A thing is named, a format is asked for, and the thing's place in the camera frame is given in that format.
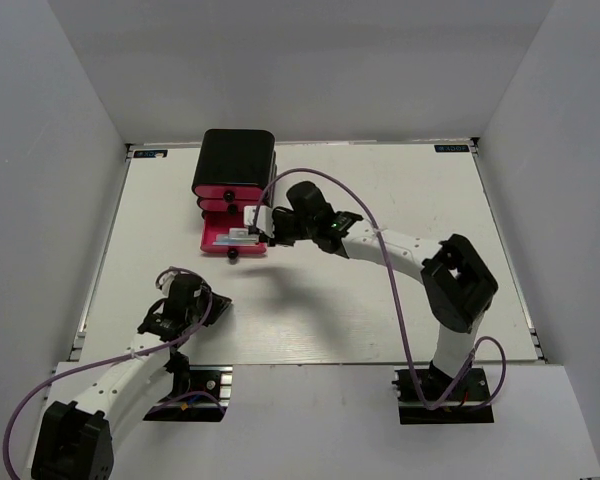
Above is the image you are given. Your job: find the clear tube orange cap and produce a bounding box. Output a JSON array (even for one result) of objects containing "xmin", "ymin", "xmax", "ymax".
[{"xmin": 229, "ymin": 228, "xmax": 252, "ymax": 240}]

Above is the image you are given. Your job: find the light blue clear tube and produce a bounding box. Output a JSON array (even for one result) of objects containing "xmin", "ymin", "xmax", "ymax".
[{"xmin": 212, "ymin": 239, "xmax": 258, "ymax": 247}]

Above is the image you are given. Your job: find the pink bottom drawer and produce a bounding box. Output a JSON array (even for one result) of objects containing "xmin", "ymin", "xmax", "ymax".
[{"xmin": 200, "ymin": 212, "xmax": 267, "ymax": 262}]

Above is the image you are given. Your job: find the pink drawer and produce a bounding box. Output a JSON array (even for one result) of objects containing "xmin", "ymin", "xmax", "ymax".
[
  {"xmin": 200, "ymin": 212, "xmax": 267, "ymax": 262},
  {"xmin": 197, "ymin": 198, "xmax": 257, "ymax": 214},
  {"xmin": 192, "ymin": 184, "xmax": 263, "ymax": 200}
]

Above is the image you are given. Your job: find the pink top drawer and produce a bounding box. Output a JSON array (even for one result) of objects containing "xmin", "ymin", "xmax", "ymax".
[{"xmin": 192, "ymin": 184, "xmax": 263, "ymax": 200}]

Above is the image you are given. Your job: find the green clear tube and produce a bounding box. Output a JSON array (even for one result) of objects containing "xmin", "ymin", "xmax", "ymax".
[{"xmin": 215, "ymin": 234, "xmax": 242, "ymax": 243}]

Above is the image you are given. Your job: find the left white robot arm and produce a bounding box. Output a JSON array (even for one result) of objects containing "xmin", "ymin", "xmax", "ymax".
[{"xmin": 30, "ymin": 268, "xmax": 232, "ymax": 479}]

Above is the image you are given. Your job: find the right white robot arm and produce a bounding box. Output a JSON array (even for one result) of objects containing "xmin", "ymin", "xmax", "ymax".
[{"xmin": 243, "ymin": 181, "xmax": 498, "ymax": 399}]

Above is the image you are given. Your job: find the black drawer cabinet shell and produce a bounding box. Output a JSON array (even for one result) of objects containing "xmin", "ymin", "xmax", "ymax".
[{"xmin": 191, "ymin": 129, "xmax": 277, "ymax": 202}]

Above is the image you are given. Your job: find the right blue corner label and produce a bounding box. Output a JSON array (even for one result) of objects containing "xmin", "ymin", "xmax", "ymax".
[{"xmin": 434, "ymin": 144, "xmax": 471, "ymax": 153}]

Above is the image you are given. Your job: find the blue corner label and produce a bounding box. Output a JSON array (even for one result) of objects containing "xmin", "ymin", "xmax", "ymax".
[
  {"xmin": 434, "ymin": 144, "xmax": 471, "ymax": 153},
  {"xmin": 133, "ymin": 149, "xmax": 168, "ymax": 159}
]

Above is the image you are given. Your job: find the left blue corner label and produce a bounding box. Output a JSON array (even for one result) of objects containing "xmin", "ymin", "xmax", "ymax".
[{"xmin": 133, "ymin": 149, "xmax": 168, "ymax": 159}]

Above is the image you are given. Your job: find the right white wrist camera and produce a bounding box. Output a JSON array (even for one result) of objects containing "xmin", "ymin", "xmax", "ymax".
[{"xmin": 243, "ymin": 205, "xmax": 274, "ymax": 238}]

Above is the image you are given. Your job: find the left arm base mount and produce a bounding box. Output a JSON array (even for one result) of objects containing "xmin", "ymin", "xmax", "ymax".
[{"xmin": 143, "ymin": 366, "xmax": 233, "ymax": 423}]

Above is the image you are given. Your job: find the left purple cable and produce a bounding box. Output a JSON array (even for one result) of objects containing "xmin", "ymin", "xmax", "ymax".
[{"xmin": 3, "ymin": 267, "xmax": 214, "ymax": 480}]

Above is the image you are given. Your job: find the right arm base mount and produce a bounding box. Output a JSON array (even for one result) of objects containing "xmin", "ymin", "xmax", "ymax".
[{"xmin": 392, "ymin": 368, "xmax": 494, "ymax": 425}]

